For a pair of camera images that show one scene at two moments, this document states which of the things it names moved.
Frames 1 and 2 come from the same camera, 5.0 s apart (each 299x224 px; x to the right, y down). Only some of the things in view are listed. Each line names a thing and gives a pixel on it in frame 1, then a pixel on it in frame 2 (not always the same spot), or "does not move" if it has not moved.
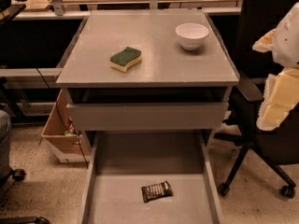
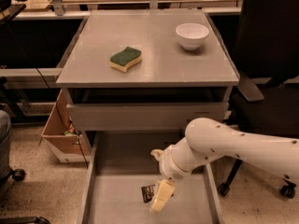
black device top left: x=8 y=11 does not move
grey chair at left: x=7 y=173 does not move
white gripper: x=289 y=44 → x=167 y=164
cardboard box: x=67 y=143 does not move
